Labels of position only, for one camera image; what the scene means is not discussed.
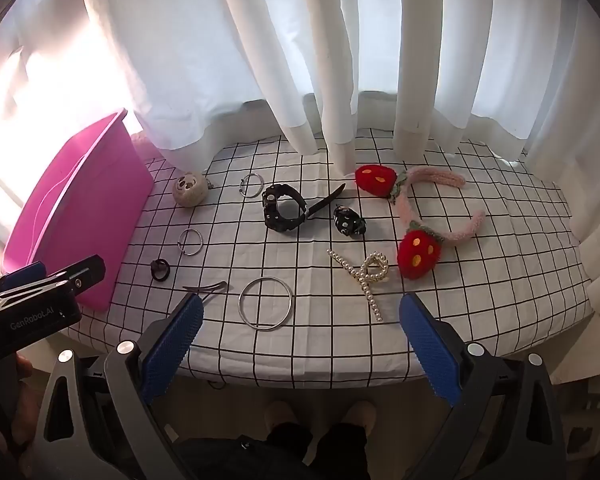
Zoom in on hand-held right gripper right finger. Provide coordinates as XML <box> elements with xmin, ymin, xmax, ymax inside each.
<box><xmin>398</xmin><ymin>291</ymin><xmax>568</xmax><ymax>480</ymax></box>

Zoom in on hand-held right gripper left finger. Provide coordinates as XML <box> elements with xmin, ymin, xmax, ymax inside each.
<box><xmin>30</xmin><ymin>292</ymin><xmax>206</xmax><ymax>480</ymax></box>

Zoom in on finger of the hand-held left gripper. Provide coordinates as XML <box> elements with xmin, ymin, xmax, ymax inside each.
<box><xmin>0</xmin><ymin>261</ymin><xmax>48</xmax><ymax>289</ymax></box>
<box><xmin>45</xmin><ymin>254</ymin><xmax>106</xmax><ymax>295</ymax></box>

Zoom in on pink plastic storage box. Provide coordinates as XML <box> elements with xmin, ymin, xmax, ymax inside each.
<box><xmin>0</xmin><ymin>108</ymin><xmax>155</xmax><ymax>313</ymax></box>

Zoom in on black sport wristwatch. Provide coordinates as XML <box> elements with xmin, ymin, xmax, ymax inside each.
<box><xmin>261</xmin><ymin>182</ymin><xmax>347</xmax><ymax>233</ymax></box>

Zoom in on red crocheted flower toy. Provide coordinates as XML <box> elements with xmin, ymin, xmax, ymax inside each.
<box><xmin>355</xmin><ymin>164</ymin><xmax>487</xmax><ymax>281</ymax></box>

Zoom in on person's left hand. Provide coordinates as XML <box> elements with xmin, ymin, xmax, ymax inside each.
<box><xmin>0</xmin><ymin>354</ymin><xmax>39</xmax><ymax>447</ymax></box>

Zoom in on dark metal hair pin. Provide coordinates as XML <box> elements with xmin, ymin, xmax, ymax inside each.
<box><xmin>182</xmin><ymin>281</ymin><xmax>229</xmax><ymax>306</ymax></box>

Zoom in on large silver bangle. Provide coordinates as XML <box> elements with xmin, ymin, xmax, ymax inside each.
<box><xmin>238</xmin><ymin>276</ymin><xmax>295</xmax><ymax>331</ymax></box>

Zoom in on long pearl hair barrette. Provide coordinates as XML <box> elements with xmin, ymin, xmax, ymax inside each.
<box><xmin>327</xmin><ymin>249</ymin><xmax>385</xmax><ymax>322</ymax></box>

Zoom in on beige slipper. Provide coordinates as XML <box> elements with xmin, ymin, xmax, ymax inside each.
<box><xmin>264</xmin><ymin>400</ymin><xmax>298</xmax><ymax>436</ymax></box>
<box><xmin>341</xmin><ymin>400</ymin><xmax>377</xmax><ymax>433</ymax></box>

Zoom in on thin silver bangle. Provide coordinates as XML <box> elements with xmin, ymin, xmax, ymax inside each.
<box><xmin>178</xmin><ymin>228</ymin><xmax>203</xmax><ymax>257</ymax></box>
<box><xmin>239</xmin><ymin>173</ymin><xmax>266</xmax><ymax>197</ymax></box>

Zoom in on pearl hair claw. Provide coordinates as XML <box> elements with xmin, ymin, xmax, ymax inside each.
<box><xmin>361</xmin><ymin>254</ymin><xmax>391</xmax><ymax>283</ymax></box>

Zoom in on white black checkered tablecloth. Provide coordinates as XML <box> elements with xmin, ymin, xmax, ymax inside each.
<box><xmin>70</xmin><ymin>127</ymin><xmax>596</xmax><ymax>391</ymax></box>

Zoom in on person's dark trouser legs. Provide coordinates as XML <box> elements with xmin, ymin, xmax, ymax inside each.
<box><xmin>177</xmin><ymin>422</ymin><xmax>371</xmax><ymax>480</ymax></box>

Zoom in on black hair clip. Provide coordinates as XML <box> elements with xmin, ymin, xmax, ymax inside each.
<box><xmin>332</xmin><ymin>203</ymin><xmax>368</xmax><ymax>237</ymax></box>

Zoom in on white curtain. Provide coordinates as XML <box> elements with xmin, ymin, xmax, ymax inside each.
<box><xmin>0</xmin><ymin>0</ymin><xmax>600</xmax><ymax>396</ymax></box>

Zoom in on beige round plush keychain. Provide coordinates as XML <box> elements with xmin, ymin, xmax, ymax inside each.
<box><xmin>172</xmin><ymin>171</ymin><xmax>216</xmax><ymax>207</ymax></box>

